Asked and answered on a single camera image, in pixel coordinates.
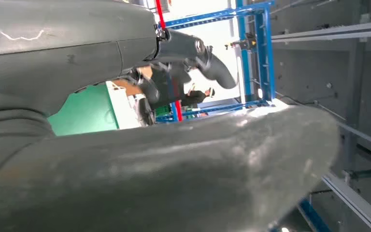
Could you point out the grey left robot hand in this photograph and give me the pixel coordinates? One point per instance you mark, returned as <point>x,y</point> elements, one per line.
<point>60,48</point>

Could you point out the brown cardboard box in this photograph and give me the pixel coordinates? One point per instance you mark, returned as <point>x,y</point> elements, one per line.
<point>129,89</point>

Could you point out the white rectangular table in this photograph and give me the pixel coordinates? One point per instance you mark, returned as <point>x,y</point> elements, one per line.
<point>123,110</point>

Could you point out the green plastic crate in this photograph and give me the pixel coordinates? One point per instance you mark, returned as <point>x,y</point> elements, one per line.
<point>163,111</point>

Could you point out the person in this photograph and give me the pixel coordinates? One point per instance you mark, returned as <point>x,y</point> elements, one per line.
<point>196,97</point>

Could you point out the black yellow device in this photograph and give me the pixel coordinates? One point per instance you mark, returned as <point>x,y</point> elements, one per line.
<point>248,42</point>

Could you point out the blue metal rack frame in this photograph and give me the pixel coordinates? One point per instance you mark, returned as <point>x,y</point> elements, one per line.
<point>264,57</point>

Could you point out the grey aluminium rail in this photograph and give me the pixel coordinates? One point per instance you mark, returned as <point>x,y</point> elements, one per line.
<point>332,32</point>
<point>358,205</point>

